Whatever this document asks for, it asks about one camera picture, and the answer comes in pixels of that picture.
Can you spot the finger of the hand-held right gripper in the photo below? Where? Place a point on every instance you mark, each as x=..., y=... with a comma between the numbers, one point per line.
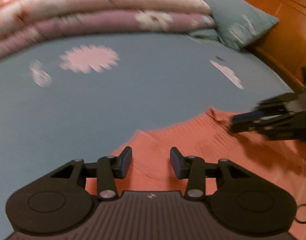
x=248, y=117
x=275, y=103

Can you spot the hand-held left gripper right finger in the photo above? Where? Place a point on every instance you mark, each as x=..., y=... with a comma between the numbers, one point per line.
x=175, y=163

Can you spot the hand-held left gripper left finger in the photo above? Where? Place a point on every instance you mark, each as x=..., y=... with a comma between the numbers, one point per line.
x=126, y=162

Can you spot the pink striped knit sweater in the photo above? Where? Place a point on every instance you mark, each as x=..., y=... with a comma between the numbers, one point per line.
x=230, y=160

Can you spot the wooden headboard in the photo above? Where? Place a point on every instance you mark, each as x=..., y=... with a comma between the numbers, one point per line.
x=288, y=30

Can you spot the blue floral bed sheet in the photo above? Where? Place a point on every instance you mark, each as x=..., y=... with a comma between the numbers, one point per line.
x=130, y=87

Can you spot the blue printed pillow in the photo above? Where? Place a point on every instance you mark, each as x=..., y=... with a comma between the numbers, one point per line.
x=233, y=15

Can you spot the folded pink purple floral quilt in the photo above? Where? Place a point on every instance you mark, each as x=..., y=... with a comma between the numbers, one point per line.
x=93, y=12

